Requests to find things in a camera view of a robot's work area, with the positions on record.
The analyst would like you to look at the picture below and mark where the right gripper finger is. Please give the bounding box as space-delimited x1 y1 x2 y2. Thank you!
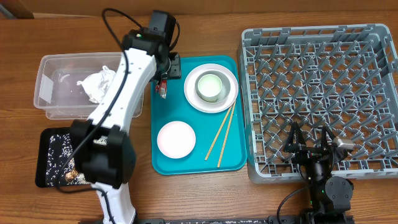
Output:
285 122 306 146
321 126 335 147

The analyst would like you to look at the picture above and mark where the red snack wrapper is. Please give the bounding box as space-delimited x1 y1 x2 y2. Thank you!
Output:
155 80 167 99

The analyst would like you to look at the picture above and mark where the small white plate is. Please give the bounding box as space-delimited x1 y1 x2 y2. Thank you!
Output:
157 121 196 159

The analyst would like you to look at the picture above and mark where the white napkin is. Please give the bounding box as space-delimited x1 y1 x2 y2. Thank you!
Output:
76 65 116 104

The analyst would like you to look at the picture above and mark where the pile of white rice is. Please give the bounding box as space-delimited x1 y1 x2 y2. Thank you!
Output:
45 134 89 187

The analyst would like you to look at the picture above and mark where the brown food piece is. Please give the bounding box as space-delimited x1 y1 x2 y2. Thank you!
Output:
65 169 79 182

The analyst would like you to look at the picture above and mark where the grey bowl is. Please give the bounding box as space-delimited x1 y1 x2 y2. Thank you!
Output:
195 70 230 103

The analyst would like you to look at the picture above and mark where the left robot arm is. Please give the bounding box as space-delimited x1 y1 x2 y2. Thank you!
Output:
68 10 182 223

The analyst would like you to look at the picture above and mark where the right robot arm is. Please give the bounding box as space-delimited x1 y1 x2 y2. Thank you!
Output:
276 122 354 223

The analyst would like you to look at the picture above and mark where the grey dishwasher rack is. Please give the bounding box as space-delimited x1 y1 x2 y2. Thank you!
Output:
238 24 397 184

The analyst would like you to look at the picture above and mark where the large white plate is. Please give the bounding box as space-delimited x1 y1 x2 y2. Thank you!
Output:
183 63 239 113

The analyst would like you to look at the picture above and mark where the pale green cup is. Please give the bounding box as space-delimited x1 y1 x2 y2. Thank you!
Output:
197 74 222 103

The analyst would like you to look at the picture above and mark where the teal serving tray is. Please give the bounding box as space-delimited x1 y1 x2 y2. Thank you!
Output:
150 55 248 175

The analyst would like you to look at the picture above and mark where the left wooden chopstick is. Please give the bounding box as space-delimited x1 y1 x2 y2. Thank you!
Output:
205 106 232 161

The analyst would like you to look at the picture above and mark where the clear plastic storage bin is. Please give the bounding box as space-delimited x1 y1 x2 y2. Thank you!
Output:
33 52 145 120

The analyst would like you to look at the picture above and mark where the black plastic tray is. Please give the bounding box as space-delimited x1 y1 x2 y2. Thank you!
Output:
34 126 94 188

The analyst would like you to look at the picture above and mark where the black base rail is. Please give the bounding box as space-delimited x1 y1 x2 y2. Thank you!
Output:
79 215 355 224

